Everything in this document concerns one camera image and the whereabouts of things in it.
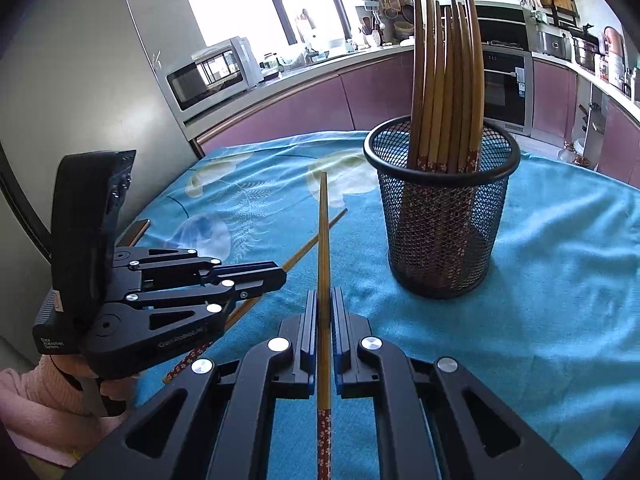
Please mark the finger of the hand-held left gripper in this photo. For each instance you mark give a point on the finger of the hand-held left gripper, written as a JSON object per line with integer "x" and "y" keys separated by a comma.
{"x": 260, "y": 285}
{"x": 240, "y": 270}

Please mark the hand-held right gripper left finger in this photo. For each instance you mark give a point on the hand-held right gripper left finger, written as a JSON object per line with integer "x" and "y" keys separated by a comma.
{"x": 308, "y": 345}

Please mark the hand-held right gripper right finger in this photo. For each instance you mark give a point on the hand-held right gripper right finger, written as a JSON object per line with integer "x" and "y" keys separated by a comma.
{"x": 340, "y": 350}

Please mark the black mesh holder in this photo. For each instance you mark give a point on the black mesh holder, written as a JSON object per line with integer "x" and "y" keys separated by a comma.
{"x": 480, "y": 245}

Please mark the bunch of wooden chopsticks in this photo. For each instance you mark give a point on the bunch of wooden chopsticks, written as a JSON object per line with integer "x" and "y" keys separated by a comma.
{"x": 440, "y": 85}

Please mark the person's left hand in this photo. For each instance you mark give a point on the person's left hand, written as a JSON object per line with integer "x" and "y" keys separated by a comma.
{"x": 117, "y": 389}

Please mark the brown flat object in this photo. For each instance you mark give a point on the brown flat object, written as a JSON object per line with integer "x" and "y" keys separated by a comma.
{"x": 137, "y": 231}

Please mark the grey refrigerator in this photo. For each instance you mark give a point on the grey refrigerator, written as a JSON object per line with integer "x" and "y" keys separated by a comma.
{"x": 100, "y": 85}

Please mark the purple base cabinets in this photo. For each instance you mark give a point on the purple base cabinets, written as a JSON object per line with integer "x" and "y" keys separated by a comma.
{"x": 310, "y": 105}
{"x": 550, "y": 95}

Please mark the silver microwave oven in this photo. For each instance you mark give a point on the silver microwave oven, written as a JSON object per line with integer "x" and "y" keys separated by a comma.
{"x": 205, "y": 77}

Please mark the glass jar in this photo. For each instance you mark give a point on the glass jar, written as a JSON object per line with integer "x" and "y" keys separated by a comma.
{"x": 270, "y": 62}

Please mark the blue printed tablecloth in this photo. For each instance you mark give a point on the blue printed tablecloth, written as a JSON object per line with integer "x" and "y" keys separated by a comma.
{"x": 550, "y": 310}

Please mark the white kitchen countertop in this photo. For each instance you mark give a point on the white kitchen countertop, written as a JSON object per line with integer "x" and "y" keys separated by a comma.
{"x": 330, "y": 61}

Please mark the ceramic bowl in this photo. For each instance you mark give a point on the ceramic bowl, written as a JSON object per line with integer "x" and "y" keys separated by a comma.
{"x": 403, "y": 31}

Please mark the hanging frying pan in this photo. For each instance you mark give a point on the hanging frying pan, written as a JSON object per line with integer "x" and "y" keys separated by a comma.
{"x": 407, "y": 13}

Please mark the black integrated stove oven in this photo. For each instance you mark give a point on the black integrated stove oven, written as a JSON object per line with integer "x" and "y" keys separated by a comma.
{"x": 505, "y": 90}

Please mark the steel box appliance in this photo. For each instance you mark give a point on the steel box appliance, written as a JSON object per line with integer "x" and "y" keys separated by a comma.
{"x": 554, "y": 44}

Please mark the steel cooking pot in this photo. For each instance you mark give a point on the steel cooking pot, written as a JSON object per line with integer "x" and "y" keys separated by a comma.
{"x": 586, "y": 51}

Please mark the copper coloured kettle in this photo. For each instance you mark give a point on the copper coloured kettle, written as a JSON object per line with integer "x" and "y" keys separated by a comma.
{"x": 614, "y": 52}

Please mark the black wall rack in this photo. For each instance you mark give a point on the black wall rack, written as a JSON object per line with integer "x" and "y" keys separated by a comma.
{"x": 567, "y": 16}

